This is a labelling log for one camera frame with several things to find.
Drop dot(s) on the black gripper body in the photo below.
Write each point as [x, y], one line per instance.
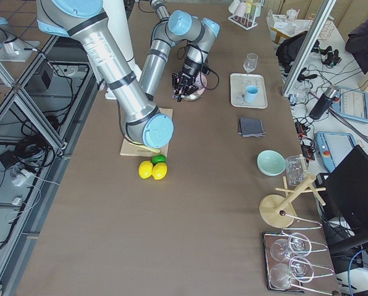
[189, 69]

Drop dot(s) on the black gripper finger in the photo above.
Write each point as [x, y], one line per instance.
[190, 90]
[178, 88]

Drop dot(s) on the metal ice scoop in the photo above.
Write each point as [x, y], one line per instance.
[195, 96]

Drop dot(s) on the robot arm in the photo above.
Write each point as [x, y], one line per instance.
[101, 28]
[160, 9]

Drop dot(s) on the pink bowl of ice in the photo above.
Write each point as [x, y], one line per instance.
[201, 83]

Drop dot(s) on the light blue cup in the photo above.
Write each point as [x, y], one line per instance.
[251, 93]

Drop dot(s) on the white cup rack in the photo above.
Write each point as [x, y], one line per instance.
[244, 13]

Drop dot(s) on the cream serving tray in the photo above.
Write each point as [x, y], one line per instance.
[238, 84]

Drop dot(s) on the clear wine glass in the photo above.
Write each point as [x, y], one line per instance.
[250, 62]

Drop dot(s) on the yellow plastic knife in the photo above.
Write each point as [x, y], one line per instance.
[154, 150]

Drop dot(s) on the grey folded cloth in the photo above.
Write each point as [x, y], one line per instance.
[250, 127]

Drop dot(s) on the green lime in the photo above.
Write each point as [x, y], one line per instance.
[159, 158]

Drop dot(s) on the wooden cutting board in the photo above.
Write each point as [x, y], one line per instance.
[157, 134]

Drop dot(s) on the yellow lemon lower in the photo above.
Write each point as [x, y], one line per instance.
[159, 171]

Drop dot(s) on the yellow lemon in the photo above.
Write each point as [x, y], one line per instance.
[159, 171]
[145, 169]

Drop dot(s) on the yellow lemon upper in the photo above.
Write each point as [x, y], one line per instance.
[145, 169]

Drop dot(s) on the green bowl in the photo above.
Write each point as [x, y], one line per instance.
[270, 163]

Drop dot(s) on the black water bottle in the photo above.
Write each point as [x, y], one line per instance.
[324, 102]

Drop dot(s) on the wooden glass stand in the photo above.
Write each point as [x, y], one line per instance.
[277, 210]

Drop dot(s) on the blue teach pendant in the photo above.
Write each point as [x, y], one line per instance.
[352, 104]
[333, 147]

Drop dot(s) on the black framed glass tray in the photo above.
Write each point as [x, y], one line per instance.
[288, 265]

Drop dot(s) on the black monitor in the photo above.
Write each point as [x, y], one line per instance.
[346, 197]

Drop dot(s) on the aluminium frame post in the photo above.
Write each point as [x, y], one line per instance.
[308, 43]

